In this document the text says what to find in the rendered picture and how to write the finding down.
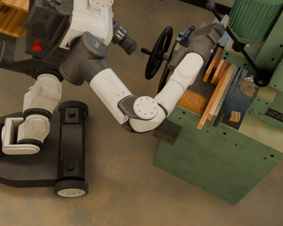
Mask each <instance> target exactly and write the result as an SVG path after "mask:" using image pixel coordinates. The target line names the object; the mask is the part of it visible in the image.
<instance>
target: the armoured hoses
mask: <svg viewBox="0 0 283 226"><path fill-rule="evenodd" d="M183 35H184V32H183V31H181V32H180V33H179V36H178V37H177V38H176V40H175V43H174V46H173V48H172V51H171V53H170V56H169V58H168V61H167V64H166V66H165V68H164V71H163V74H162V77H161V79H160V82H159V88H158V91H157V94H159V93H160V92H161V91H162V89H163V88H164V87H165V85H166V80H167V77H168V74H169V71H170V69H169V68H168V65H169V63H170V61H171V58H172V54H173V50H174V48H175V46H176V45H177V43H179V42H180V41H181V37H182V36H183Z"/></svg>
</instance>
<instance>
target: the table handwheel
mask: <svg viewBox="0 0 283 226"><path fill-rule="evenodd" d="M166 36H167V38H166ZM172 36H173V28H172V27H171V26H168V27H166V28H165V29H164V30H163V32H162V33H161V35H160V36H159V38H158V40H157V42H156V44H155V46H154V48H153V50H152V52H151V55H150V57H149V60H148V62H147V66H146V70H145V78H146V79H147V80H150V79H152V78H153V77H154V76H155V74H156V73H157V71H158V70H159V68H160V66H161V64H162V62H163V60H166V61H168V58H169V56H170V54H168V53H167V51H168V48H169V46H170V43H171V40H172ZM165 38H166V41H165ZM164 41H165V44H164ZM163 45H164V47H163Z"/></svg>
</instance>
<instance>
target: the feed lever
mask: <svg viewBox="0 0 283 226"><path fill-rule="evenodd" d="M215 6H216V5H215V3H214V2H213V1H209V2H207V3H206V9H207V10H208V11H212V12H213V14H214V15H215V16H216V18H217V19H218V21H219V22H220V21H221V20H222V18H221V17H220V15H219V14H218V12H217V11H216V10H215ZM226 32H227V33H228V34H229V36H230V37H231V39H232V40H233V41H234V43H235V44H236V45H237V47H238V48H239V49H240V51H241V52H242V54H243V55H244V56H245V58H246V59H247V61H248V62H249V63H250V65H251V66H252V68H253V69H254V70H255V72H256V74H255V77H254V79H253V82H254V83H255V84H256V85H257V86H259V87H266V86H267V85H269V84H270V78H271V73H270V71H268V70H266V69H258V68H257V67H256V65H255V64H254V63H253V61H252V60H251V58H250V57H249V55H248V54H247V53H246V51H245V50H244V48H243V47H242V46H241V44H240V43H239V41H238V40H237V39H236V37H235V36H234V35H233V33H232V32H231V30H230V29H229V28H228V26H227V27H226Z"/></svg>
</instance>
